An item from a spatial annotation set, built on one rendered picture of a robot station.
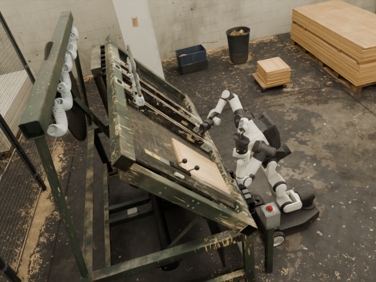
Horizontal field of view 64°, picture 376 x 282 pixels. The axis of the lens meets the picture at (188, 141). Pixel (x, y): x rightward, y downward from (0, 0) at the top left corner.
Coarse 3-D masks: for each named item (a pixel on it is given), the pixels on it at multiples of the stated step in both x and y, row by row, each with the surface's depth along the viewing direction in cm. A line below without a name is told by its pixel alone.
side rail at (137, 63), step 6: (120, 48) 347; (120, 54) 346; (126, 54) 347; (138, 66) 359; (144, 66) 364; (150, 72) 367; (156, 78) 373; (162, 78) 382; (162, 84) 380; (168, 84) 382; (168, 90) 386; (174, 90) 388; (180, 96) 396
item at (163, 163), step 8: (144, 152) 201; (152, 160) 205; (160, 160) 207; (168, 168) 213; (184, 176) 221; (192, 176) 225; (208, 184) 235; (216, 192) 239; (224, 192) 246; (232, 200) 250
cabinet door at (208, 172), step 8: (176, 144) 256; (176, 152) 245; (184, 152) 256; (192, 152) 270; (192, 160) 257; (200, 160) 270; (208, 160) 284; (200, 168) 255; (208, 168) 268; (216, 168) 282; (200, 176) 242; (208, 176) 254; (216, 176) 268; (216, 184) 254; (224, 184) 267
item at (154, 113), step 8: (120, 80) 249; (128, 88) 247; (128, 96) 251; (136, 104) 257; (144, 104) 259; (144, 112) 263; (152, 112) 265; (160, 112) 271; (160, 120) 272; (168, 120) 274; (176, 128) 281; (184, 128) 288; (184, 136) 288; (192, 136) 291; (200, 144) 299; (208, 144) 301
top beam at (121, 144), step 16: (112, 48) 305; (112, 64) 267; (112, 80) 243; (112, 96) 223; (112, 112) 207; (112, 128) 193; (128, 128) 194; (112, 144) 180; (128, 144) 178; (112, 160) 170; (128, 160) 168
